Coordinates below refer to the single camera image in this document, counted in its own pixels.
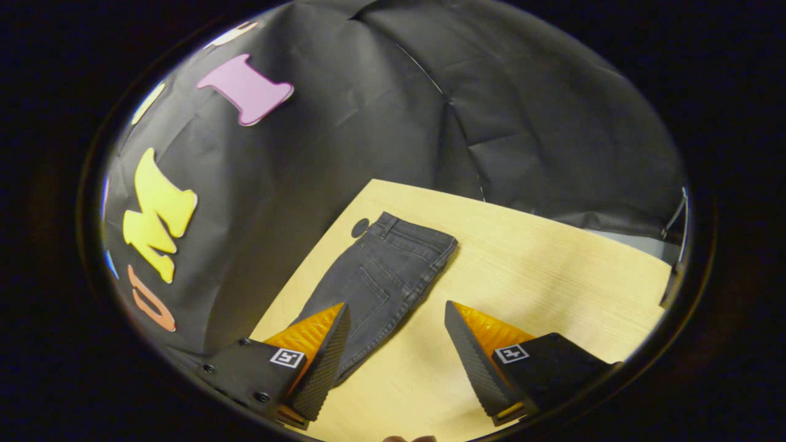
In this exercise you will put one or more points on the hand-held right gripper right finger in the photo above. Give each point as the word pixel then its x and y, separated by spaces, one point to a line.
pixel 476 368

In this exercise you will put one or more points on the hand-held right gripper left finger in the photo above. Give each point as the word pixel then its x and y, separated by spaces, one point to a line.
pixel 325 362

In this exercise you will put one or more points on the black jeans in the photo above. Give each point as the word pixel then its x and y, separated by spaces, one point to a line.
pixel 381 276

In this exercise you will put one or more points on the black backdrop cloth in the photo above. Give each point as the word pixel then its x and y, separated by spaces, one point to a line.
pixel 368 123

